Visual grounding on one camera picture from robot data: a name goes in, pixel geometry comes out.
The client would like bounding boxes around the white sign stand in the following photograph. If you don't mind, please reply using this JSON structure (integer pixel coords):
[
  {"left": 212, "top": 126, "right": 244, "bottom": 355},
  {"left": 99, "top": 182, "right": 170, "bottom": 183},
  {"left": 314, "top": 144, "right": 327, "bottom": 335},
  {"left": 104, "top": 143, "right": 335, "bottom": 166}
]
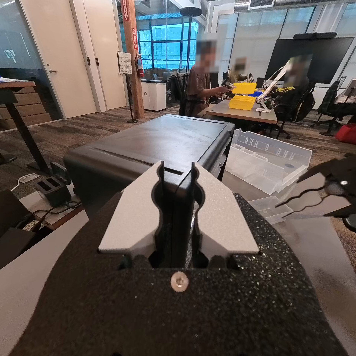
[{"left": 117, "top": 51, "right": 139, "bottom": 124}]

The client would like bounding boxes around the black box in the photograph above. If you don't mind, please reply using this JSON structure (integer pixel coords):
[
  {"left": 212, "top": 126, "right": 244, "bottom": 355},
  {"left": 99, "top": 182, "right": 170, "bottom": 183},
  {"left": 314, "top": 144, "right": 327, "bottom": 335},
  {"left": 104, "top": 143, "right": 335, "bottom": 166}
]
[{"left": 0, "top": 189, "right": 37, "bottom": 269}]

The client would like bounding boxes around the white cable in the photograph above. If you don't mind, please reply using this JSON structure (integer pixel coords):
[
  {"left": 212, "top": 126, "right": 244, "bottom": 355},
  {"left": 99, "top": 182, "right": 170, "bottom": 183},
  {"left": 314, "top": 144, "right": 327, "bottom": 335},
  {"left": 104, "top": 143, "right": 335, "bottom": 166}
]
[{"left": 11, "top": 173, "right": 40, "bottom": 192}]

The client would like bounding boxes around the black charger dock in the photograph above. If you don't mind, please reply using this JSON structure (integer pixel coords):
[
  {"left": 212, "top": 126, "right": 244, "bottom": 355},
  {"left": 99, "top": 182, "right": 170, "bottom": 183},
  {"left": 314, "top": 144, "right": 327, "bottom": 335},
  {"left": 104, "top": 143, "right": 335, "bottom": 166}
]
[{"left": 34, "top": 176, "right": 72, "bottom": 208}]

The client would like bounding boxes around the large clear plastic bin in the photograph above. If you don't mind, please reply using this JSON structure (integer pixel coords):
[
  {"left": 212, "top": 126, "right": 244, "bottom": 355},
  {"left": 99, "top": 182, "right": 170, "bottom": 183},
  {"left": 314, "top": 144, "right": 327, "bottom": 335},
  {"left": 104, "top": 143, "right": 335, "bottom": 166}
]
[{"left": 224, "top": 128, "right": 313, "bottom": 195}]

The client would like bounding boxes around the black floor lamp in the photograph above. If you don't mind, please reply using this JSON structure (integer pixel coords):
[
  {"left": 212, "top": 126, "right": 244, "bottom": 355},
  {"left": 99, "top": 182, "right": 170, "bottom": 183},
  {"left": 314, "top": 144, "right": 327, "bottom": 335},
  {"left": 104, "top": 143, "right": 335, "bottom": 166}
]
[{"left": 179, "top": 7, "right": 202, "bottom": 84}]

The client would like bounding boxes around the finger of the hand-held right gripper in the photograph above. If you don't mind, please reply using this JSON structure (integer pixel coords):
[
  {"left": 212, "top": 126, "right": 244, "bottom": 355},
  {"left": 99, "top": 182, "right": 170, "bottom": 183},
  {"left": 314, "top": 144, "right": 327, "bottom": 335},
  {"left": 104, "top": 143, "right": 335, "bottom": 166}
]
[
  {"left": 275, "top": 189, "right": 351, "bottom": 216},
  {"left": 275, "top": 174, "right": 333, "bottom": 207}
]

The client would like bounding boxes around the wooden standing desk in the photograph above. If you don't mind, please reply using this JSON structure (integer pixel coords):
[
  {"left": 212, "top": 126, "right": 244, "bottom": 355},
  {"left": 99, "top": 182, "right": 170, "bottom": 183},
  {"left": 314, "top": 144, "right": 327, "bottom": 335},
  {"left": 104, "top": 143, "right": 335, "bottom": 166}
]
[{"left": 0, "top": 79, "right": 53, "bottom": 173}]

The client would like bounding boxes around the black drawer cabinet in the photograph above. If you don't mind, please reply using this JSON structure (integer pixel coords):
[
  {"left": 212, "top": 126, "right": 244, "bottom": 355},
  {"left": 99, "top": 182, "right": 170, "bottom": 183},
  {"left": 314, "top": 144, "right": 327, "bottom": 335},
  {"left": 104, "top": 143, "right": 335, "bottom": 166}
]
[{"left": 63, "top": 113, "right": 236, "bottom": 269}]

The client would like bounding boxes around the black video bar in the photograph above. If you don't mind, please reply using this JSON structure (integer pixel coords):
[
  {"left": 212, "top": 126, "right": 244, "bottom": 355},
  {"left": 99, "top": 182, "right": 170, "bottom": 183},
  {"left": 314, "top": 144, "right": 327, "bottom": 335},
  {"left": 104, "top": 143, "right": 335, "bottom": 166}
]
[{"left": 293, "top": 32, "right": 337, "bottom": 40}]

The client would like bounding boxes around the red bag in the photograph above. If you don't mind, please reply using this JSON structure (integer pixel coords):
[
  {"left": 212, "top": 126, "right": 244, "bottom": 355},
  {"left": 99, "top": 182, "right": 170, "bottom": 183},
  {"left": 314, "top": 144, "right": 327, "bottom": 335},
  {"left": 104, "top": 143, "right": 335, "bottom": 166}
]
[{"left": 335, "top": 124, "right": 356, "bottom": 146}]

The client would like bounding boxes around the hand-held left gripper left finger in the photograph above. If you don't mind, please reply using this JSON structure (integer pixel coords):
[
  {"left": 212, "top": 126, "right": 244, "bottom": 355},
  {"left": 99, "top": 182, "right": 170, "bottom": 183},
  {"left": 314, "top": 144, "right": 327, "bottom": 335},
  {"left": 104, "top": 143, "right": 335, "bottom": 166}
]
[{"left": 98, "top": 160, "right": 167, "bottom": 256}]

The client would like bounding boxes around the set of clear cabinet drawers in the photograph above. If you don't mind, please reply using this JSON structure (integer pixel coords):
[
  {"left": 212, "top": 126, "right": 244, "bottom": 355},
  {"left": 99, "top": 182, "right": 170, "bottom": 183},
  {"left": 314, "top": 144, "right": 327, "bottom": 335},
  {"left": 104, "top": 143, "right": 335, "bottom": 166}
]
[{"left": 210, "top": 144, "right": 228, "bottom": 182}]

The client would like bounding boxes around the large black wall screen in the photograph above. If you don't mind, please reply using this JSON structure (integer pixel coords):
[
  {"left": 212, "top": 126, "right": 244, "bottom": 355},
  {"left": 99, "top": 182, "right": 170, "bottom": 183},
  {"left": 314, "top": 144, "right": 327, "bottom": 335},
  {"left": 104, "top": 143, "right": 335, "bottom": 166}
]
[{"left": 264, "top": 37, "right": 354, "bottom": 84}]

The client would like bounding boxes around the wooden work desk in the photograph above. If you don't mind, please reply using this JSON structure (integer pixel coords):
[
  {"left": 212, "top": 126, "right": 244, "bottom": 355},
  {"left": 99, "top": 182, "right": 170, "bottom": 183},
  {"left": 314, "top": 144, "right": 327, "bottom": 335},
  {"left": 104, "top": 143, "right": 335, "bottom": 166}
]
[{"left": 206, "top": 99, "right": 278, "bottom": 125}]

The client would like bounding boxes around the black cable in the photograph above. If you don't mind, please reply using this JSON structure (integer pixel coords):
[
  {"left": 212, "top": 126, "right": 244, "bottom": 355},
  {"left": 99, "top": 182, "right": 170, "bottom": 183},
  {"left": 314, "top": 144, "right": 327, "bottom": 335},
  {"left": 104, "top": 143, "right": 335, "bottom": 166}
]
[{"left": 27, "top": 201, "right": 83, "bottom": 224}]

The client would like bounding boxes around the black office chair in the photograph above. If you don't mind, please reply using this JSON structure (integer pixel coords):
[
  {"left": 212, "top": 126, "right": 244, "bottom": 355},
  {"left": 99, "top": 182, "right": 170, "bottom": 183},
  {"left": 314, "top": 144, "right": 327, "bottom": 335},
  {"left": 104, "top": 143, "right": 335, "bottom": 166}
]
[
  {"left": 311, "top": 81, "right": 347, "bottom": 137},
  {"left": 275, "top": 89, "right": 317, "bottom": 139},
  {"left": 166, "top": 70, "right": 187, "bottom": 109}
]

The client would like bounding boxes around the yellow plastic bin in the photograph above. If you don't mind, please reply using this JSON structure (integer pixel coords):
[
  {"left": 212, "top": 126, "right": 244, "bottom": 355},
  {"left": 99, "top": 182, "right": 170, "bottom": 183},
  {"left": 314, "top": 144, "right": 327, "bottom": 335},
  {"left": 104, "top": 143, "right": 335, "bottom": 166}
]
[
  {"left": 229, "top": 95, "right": 256, "bottom": 111},
  {"left": 231, "top": 82, "right": 258, "bottom": 94}
]

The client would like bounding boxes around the wooden pillar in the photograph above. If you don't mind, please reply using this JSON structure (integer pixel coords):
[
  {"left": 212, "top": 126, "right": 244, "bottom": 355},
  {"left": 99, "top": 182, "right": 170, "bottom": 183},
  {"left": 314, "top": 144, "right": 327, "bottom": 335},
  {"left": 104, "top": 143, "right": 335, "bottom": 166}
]
[{"left": 121, "top": 0, "right": 146, "bottom": 120}]

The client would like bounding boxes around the white recycling bin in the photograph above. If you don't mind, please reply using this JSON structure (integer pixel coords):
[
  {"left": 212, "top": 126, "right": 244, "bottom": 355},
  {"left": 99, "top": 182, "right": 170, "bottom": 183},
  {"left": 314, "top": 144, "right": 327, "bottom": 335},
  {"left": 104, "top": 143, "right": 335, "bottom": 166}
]
[{"left": 141, "top": 79, "right": 167, "bottom": 112}]

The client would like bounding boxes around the white door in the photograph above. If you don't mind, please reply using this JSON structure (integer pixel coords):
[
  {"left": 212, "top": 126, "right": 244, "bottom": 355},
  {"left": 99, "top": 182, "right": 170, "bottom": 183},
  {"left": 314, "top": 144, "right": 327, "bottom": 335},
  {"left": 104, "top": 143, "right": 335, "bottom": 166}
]
[
  {"left": 20, "top": 0, "right": 98, "bottom": 120},
  {"left": 71, "top": 0, "right": 128, "bottom": 112}
]

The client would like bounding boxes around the small clear plastic drawer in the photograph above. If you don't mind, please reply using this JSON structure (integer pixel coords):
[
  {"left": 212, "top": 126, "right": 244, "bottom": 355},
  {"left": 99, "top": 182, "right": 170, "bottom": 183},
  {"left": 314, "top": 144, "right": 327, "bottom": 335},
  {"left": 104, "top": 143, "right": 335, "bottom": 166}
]
[
  {"left": 244, "top": 154, "right": 281, "bottom": 184},
  {"left": 228, "top": 143, "right": 257, "bottom": 170},
  {"left": 248, "top": 195, "right": 294, "bottom": 225}
]

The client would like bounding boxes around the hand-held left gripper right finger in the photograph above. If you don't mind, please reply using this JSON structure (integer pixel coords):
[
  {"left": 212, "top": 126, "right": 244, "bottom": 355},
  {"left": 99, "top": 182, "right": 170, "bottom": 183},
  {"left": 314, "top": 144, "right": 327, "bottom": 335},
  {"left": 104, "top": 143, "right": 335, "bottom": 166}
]
[{"left": 191, "top": 162, "right": 260, "bottom": 258}]

